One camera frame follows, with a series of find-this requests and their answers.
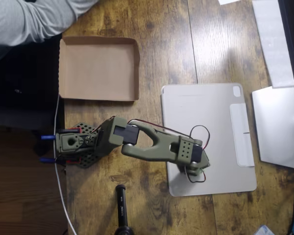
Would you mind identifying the red black servo wire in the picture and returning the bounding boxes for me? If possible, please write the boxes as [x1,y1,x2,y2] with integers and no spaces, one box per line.
[184,166,207,184]
[189,125,211,150]

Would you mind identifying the white foam strip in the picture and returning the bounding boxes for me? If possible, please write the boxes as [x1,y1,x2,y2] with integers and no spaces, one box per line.
[251,0,294,89]

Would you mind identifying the brown cardboard tray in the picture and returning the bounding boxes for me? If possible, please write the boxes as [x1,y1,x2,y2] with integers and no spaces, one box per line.
[58,36,140,101]

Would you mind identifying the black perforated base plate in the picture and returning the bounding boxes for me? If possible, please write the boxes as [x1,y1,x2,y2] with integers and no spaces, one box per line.
[60,121,105,169]

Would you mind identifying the tablet in grey folio case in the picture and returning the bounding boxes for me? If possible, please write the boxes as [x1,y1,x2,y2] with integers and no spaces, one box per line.
[161,82,257,197]

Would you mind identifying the person's arm in grey sleeve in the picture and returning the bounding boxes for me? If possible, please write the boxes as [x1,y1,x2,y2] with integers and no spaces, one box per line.
[0,0,99,68]

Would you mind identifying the silver monitor stand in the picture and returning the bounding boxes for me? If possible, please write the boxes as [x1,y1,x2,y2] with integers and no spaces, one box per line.
[251,86,294,170]

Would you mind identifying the white cable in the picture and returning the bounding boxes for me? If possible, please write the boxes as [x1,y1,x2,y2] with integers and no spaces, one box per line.
[53,94,77,235]

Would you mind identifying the black cylindrical handle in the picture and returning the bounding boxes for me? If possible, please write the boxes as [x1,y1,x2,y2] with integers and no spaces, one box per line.
[114,185,135,235]

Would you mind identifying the light blue white box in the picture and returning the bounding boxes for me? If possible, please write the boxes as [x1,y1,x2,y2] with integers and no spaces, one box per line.
[254,225,276,235]

